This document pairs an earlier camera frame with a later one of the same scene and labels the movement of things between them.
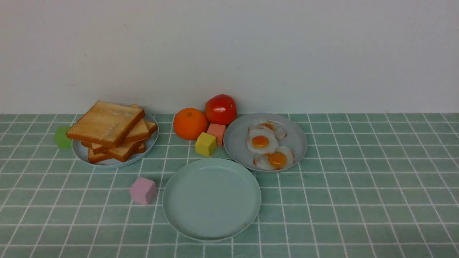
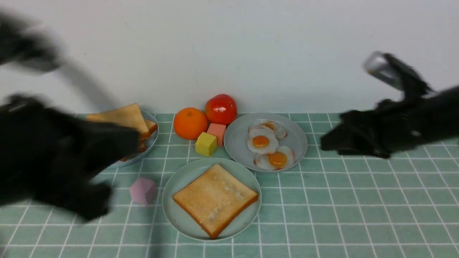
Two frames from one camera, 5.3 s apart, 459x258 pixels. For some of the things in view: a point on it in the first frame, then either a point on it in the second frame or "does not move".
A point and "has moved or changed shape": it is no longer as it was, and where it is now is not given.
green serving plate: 211,200 does not move
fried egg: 283,157 does not move
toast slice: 106,122 has moved or changed shape
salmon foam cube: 218,130 does not move
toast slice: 88,143 has moved or changed shape
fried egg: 261,139 does not move
